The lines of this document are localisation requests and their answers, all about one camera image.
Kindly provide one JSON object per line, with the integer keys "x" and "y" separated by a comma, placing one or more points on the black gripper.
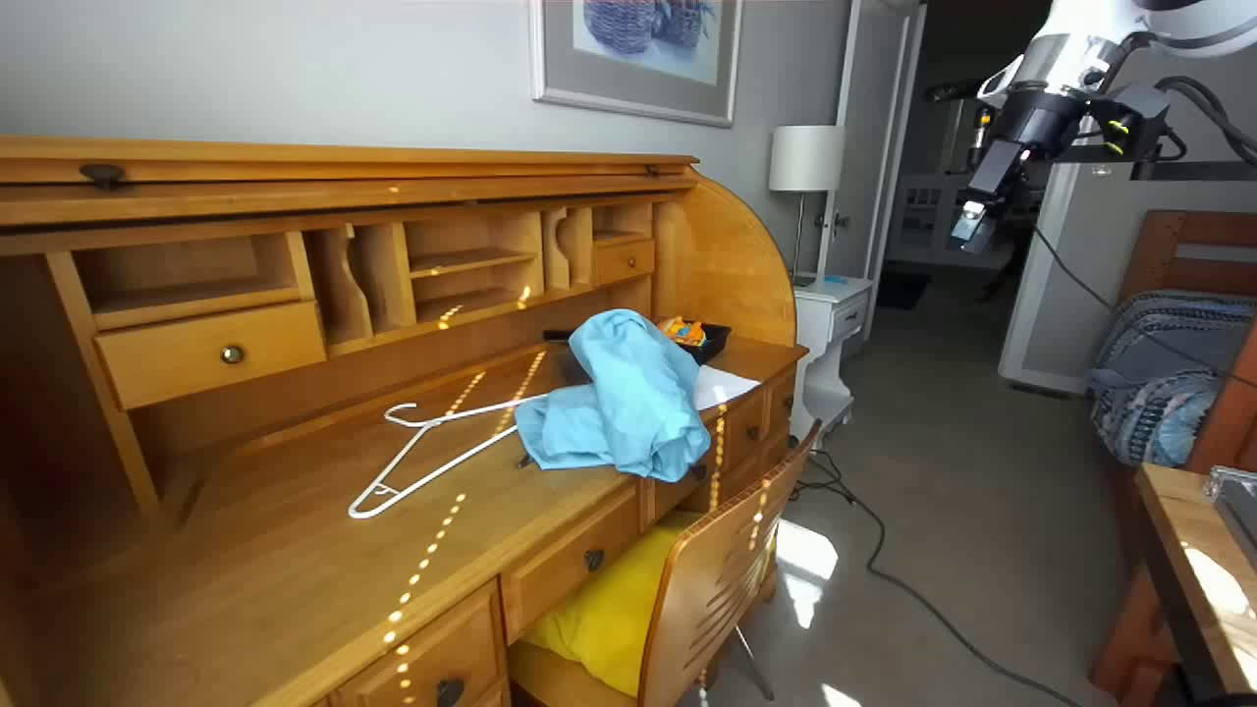
{"x": 1032, "y": 123}

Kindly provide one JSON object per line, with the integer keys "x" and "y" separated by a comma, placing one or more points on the black plastic tray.
{"x": 710, "y": 345}

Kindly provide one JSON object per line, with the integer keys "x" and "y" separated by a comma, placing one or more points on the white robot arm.
{"x": 1066, "y": 71}

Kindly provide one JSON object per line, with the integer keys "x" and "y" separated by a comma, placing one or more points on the white nightstand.
{"x": 825, "y": 319}

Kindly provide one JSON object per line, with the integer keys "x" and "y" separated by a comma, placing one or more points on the white table lamp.
{"x": 807, "y": 158}

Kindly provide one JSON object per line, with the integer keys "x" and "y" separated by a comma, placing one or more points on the white door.
{"x": 872, "y": 106}

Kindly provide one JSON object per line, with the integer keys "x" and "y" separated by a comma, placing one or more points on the blue grey bedding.
{"x": 1160, "y": 377}

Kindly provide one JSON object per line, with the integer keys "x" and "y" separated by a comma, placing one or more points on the white paper sheet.
{"x": 720, "y": 385}

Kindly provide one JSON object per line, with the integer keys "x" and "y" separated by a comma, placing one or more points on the light blue cloth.
{"x": 634, "y": 410}

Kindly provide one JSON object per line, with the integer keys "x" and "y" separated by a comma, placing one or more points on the wooden chair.
{"x": 710, "y": 581}

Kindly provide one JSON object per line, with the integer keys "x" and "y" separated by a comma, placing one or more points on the wooden side table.
{"x": 1193, "y": 603}

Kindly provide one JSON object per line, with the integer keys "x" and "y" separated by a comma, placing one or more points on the yellow chair cushion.
{"x": 605, "y": 622}

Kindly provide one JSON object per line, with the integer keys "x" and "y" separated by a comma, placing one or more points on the wooden roll-top desk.
{"x": 199, "y": 359}

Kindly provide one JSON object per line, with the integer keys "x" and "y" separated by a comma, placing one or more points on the framed wall picture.
{"x": 665, "y": 61}

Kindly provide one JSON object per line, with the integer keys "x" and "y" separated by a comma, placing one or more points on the white wire clothes hanger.
{"x": 435, "y": 446}

